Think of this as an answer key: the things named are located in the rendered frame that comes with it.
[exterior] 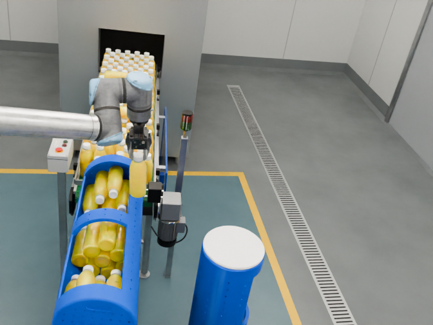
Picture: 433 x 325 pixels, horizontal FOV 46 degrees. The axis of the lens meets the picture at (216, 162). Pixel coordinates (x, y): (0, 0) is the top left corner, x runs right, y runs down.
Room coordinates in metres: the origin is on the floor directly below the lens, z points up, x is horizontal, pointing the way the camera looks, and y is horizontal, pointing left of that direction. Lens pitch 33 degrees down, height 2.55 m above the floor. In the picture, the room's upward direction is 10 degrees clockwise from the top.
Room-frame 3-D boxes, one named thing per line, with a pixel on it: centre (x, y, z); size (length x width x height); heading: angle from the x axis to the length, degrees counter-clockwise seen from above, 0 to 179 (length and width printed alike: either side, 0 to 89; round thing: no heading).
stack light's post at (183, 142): (2.46, 0.20, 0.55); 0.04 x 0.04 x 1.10; 11
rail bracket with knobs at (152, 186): (2.10, 0.30, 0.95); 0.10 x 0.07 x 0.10; 101
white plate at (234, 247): (1.70, -0.14, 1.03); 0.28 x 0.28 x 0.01
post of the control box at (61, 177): (2.17, 0.81, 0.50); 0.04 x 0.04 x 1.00; 11
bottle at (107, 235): (1.54, 0.39, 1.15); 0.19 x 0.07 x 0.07; 11
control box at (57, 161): (2.17, 0.81, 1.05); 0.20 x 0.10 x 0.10; 11
